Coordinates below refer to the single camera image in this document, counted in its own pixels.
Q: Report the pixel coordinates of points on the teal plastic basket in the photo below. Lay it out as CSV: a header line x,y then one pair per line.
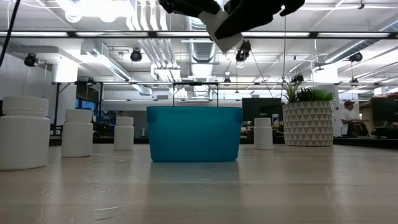
x,y
194,137

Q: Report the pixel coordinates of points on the black computer monitor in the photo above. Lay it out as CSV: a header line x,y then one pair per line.
x,y
384,112
261,109

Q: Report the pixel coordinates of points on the black overhead light bar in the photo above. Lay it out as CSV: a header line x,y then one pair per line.
x,y
313,35

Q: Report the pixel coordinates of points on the black background stand frame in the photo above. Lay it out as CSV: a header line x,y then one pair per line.
x,y
56,109

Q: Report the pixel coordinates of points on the white pill bottle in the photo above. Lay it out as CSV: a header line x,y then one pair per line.
x,y
77,137
263,137
231,42
123,137
25,137

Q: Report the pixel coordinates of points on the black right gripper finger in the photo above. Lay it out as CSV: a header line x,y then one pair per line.
x,y
189,7
248,15

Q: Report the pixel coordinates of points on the black ceiling spotlight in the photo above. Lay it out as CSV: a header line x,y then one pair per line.
x,y
30,59
356,57
298,78
243,53
136,56

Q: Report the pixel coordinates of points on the person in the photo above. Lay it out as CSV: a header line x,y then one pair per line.
x,y
348,118

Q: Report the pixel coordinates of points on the black aluminium table frame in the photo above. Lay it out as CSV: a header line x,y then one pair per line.
x,y
357,142

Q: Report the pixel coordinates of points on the white wipes canister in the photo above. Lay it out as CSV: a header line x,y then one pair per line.
x,y
275,119

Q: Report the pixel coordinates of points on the triangle-patterned pot with plant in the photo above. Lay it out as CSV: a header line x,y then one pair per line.
x,y
308,124

